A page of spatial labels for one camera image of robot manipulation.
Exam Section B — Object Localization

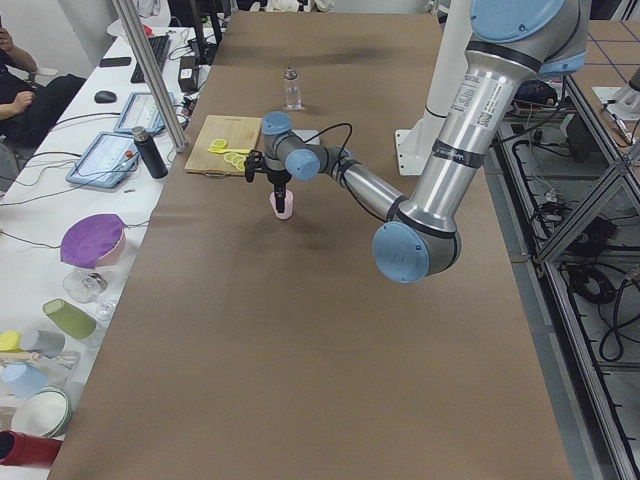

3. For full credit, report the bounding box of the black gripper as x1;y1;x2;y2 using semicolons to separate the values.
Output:
266;169;290;213

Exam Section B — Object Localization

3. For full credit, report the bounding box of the pink plastic cup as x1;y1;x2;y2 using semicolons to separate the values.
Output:
269;190;293;220

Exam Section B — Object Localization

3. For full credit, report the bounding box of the glass sauce bottle metal spout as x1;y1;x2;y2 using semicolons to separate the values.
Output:
283;64;302;110

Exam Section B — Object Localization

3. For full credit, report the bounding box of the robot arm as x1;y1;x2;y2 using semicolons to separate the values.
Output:
245;1;591;283

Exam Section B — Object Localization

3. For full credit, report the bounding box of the digital kitchen scale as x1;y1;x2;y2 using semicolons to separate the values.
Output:
293;129;320;145

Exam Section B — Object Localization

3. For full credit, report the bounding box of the green cup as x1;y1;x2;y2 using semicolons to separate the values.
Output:
42;298;97;340

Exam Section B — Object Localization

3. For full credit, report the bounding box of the grey cup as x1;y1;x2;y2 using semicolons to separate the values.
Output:
19;329;66;358

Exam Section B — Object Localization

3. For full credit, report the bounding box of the yellow cup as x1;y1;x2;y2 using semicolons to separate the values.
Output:
0;330;22;353

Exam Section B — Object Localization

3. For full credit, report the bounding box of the light blue cup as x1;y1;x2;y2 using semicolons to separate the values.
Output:
1;362;49;399

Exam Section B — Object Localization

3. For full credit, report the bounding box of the red cup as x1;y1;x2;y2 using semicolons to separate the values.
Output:
1;430;63;468

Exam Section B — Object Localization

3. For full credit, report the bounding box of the wooden cutting board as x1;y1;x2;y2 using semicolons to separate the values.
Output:
184;115;261;176

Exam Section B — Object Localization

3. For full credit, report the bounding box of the yellow plastic knife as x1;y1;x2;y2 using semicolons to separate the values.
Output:
207;148;251;155

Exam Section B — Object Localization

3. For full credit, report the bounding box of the lemon slice by knife blade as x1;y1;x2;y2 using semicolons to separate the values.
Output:
210;138;228;151

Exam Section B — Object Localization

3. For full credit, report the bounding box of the black thermos bottle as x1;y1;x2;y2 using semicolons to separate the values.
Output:
131;126;168;179

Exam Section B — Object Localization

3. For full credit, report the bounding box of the black power adapter box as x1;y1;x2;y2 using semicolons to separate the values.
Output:
178;55;200;93

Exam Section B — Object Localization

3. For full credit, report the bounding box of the far teach pendant tablet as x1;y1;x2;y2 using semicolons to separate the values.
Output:
113;92;164;135

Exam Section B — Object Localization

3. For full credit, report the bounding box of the teach pendant tablet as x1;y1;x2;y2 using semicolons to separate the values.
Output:
66;132;139;189
113;92;164;135

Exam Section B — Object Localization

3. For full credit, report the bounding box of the near teach pendant tablet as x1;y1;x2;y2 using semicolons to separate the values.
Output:
66;132;139;189

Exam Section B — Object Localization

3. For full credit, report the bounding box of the black keyboard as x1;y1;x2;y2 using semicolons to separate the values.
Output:
130;34;172;84

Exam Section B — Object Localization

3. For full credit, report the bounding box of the purple cloth on bowl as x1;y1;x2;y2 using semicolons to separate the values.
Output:
60;214;126;270

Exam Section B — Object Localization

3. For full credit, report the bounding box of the computer mouse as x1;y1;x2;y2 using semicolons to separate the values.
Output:
94;90;118;104

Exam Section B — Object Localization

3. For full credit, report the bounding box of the black smartphone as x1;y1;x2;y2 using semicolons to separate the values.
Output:
99;56;132;68

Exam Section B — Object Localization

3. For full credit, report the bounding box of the wine glass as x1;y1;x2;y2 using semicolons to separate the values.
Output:
62;269;117;322

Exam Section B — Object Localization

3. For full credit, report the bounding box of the seated person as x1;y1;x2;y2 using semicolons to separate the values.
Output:
1;27;86;148

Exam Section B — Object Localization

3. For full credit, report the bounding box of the white bowl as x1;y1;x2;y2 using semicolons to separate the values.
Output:
11;389;72;438

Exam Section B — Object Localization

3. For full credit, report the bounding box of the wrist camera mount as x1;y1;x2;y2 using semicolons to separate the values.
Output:
244;150;264;183

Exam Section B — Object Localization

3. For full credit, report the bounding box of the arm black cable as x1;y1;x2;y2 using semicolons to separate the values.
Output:
290;122;401;223

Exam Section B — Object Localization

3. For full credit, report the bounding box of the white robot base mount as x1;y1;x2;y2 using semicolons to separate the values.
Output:
395;0;472;176

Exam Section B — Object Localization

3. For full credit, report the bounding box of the aluminium frame post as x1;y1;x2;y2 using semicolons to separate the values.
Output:
112;0;186;153

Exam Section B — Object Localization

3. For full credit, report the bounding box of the aluminium frame rack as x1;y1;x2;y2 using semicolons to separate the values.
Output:
487;65;639;479

